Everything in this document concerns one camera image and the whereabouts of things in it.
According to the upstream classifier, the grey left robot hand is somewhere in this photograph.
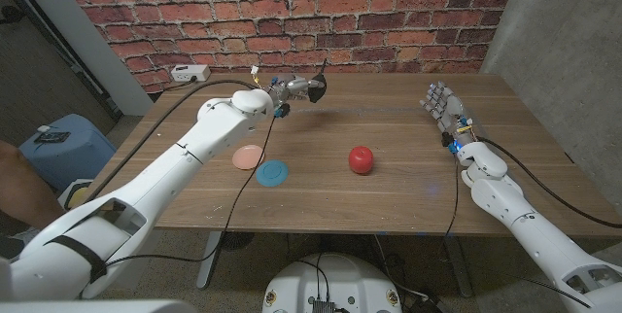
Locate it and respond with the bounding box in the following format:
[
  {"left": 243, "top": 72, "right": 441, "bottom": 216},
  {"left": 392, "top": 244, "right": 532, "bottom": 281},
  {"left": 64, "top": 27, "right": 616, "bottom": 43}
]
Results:
[{"left": 265, "top": 73, "right": 315, "bottom": 110}]

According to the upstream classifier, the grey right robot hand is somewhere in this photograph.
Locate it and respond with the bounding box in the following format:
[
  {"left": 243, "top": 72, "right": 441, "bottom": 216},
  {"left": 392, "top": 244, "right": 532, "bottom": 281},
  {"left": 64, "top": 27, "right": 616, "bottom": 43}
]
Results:
[{"left": 420, "top": 81, "right": 475, "bottom": 147}]

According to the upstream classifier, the black rubber air blower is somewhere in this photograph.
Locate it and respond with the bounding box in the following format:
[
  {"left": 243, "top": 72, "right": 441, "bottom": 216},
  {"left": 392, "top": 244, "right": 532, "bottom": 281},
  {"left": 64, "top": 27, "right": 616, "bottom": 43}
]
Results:
[{"left": 308, "top": 57, "right": 328, "bottom": 104}]

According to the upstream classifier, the red ball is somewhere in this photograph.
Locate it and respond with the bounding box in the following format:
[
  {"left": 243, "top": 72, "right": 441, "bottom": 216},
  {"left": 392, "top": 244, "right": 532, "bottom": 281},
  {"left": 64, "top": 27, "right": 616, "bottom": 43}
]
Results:
[{"left": 348, "top": 145, "right": 375, "bottom": 176}]

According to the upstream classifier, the red brick printed backdrop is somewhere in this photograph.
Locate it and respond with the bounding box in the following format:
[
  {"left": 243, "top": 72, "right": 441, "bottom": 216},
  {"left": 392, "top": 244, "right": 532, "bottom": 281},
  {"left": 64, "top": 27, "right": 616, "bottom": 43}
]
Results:
[{"left": 51, "top": 0, "right": 522, "bottom": 94}]

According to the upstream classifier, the pink round disc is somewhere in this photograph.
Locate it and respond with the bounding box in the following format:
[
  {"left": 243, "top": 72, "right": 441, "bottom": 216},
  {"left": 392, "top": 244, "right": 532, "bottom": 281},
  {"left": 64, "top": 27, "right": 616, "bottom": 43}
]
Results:
[{"left": 231, "top": 144, "right": 266, "bottom": 171}]

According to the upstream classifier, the blue round disc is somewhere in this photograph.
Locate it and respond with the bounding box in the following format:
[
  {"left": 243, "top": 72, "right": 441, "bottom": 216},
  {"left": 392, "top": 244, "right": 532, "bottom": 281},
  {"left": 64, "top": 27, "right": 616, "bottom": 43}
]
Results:
[{"left": 256, "top": 158, "right": 290, "bottom": 189}]

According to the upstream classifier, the white power strip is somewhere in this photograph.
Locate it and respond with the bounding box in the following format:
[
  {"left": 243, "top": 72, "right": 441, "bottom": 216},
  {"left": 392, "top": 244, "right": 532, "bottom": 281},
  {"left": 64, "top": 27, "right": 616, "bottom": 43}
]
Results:
[{"left": 170, "top": 63, "right": 212, "bottom": 84}]

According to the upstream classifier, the grey table leg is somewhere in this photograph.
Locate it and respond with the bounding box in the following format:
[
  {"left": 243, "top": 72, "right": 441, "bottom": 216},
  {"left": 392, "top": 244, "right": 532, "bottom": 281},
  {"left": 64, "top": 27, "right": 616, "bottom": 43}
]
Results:
[
  {"left": 195, "top": 231, "right": 223, "bottom": 290},
  {"left": 441, "top": 235, "right": 473, "bottom": 298}
]

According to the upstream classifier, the dark round floor object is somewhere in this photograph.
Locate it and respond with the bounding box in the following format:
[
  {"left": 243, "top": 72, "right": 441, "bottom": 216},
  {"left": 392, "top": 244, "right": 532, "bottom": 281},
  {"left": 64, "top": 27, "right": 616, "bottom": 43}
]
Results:
[{"left": 218, "top": 231, "right": 255, "bottom": 252}]

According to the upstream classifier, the white robot torso base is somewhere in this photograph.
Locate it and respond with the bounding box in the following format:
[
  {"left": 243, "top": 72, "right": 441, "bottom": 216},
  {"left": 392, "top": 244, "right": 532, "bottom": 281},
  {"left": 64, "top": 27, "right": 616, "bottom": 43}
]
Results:
[{"left": 261, "top": 253, "right": 403, "bottom": 313}]

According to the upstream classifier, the blue plastic bin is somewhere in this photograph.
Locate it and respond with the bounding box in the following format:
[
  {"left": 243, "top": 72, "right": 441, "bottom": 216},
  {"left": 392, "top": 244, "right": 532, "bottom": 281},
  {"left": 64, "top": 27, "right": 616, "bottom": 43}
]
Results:
[{"left": 17, "top": 113, "right": 118, "bottom": 191}]

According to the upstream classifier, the black phone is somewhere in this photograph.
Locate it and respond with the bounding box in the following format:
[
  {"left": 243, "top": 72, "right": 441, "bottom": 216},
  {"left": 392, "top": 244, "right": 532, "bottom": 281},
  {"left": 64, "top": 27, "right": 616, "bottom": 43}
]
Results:
[{"left": 32, "top": 130, "right": 72, "bottom": 145}]

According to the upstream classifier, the person's bare leg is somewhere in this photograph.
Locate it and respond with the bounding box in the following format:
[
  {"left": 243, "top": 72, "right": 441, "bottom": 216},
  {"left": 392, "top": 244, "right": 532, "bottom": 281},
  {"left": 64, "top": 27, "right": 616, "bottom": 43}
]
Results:
[{"left": 0, "top": 140, "right": 67, "bottom": 229}]

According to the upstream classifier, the grey black sneaker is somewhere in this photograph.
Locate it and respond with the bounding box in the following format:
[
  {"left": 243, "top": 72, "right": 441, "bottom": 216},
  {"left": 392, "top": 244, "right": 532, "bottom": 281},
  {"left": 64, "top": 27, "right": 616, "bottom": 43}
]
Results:
[{"left": 0, "top": 227, "right": 43, "bottom": 261}]

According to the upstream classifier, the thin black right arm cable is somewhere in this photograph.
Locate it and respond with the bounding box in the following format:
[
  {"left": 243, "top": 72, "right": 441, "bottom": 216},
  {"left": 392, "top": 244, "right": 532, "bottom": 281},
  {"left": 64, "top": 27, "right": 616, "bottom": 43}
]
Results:
[{"left": 444, "top": 155, "right": 461, "bottom": 239}]

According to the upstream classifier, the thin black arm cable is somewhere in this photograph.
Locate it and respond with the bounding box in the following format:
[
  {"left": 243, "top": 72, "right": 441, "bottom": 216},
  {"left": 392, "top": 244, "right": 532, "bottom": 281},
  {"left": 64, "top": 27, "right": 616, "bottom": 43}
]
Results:
[
  {"left": 444, "top": 155, "right": 461, "bottom": 239},
  {"left": 101, "top": 114, "right": 278, "bottom": 269}
]

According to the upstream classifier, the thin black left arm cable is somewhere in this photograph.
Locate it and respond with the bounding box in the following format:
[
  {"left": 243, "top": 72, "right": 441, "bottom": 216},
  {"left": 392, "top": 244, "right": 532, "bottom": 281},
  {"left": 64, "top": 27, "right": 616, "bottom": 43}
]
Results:
[{"left": 101, "top": 114, "right": 278, "bottom": 269}]

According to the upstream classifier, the black power strip cord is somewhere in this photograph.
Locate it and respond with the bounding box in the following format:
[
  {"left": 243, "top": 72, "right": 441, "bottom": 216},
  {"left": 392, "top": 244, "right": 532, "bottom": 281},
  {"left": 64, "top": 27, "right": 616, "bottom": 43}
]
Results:
[{"left": 154, "top": 75, "right": 199, "bottom": 103}]

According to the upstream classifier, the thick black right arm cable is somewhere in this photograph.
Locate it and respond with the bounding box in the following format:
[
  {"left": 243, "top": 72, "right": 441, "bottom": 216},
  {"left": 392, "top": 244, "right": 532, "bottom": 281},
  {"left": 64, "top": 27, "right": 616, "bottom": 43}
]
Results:
[{"left": 478, "top": 136, "right": 622, "bottom": 230}]

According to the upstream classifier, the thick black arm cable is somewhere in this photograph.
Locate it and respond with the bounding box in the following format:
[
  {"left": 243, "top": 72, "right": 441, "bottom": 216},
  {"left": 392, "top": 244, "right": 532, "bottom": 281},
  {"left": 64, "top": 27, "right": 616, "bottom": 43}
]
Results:
[
  {"left": 86, "top": 78, "right": 261, "bottom": 203},
  {"left": 478, "top": 136, "right": 622, "bottom": 230}
]

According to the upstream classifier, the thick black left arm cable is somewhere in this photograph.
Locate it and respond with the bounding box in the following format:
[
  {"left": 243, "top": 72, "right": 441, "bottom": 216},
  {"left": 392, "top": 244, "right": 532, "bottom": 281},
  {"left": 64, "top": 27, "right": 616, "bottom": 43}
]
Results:
[{"left": 86, "top": 78, "right": 261, "bottom": 203}]

